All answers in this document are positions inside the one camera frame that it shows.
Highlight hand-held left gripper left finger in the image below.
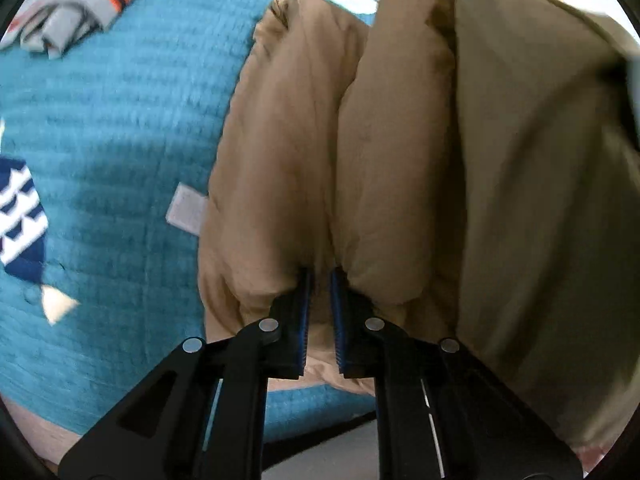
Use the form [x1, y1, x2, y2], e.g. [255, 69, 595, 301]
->
[59, 268, 314, 480]

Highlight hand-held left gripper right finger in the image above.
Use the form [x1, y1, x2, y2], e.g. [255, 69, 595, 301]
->
[330, 267, 584, 480]

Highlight teal quilted blanket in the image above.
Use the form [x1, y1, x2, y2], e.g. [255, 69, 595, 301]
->
[0, 0, 383, 445]

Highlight tan padded jacket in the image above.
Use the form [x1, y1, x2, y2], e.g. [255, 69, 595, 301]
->
[197, 0, 640, 456]

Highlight grey folded garment orange stripes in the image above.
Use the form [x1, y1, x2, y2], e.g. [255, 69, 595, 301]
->
[0, 0, 192, 61]

